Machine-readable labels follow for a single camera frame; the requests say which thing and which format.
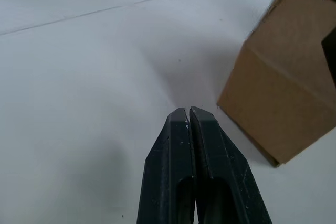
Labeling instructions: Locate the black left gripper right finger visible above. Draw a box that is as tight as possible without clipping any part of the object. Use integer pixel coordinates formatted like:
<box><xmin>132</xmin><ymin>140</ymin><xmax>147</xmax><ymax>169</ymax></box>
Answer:
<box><xmin>189</xmin><ymin>106</ymin><xmax>274</xmax><ymax>224</ymax></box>

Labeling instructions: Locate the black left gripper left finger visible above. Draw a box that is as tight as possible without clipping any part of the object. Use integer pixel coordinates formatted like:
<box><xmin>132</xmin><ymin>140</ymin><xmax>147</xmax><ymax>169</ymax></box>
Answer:
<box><xmin>135</xmin><ymin>107</ymin><xmax>197</xmax><ymax>224</ymax></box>

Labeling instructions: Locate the small brown cardboard box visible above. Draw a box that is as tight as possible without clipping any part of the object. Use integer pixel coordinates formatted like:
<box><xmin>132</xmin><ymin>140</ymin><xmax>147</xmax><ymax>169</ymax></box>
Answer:
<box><xmin>216</xmin><ymin>0</ymin><xmax>336</xmax><ymax>168</ymax></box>

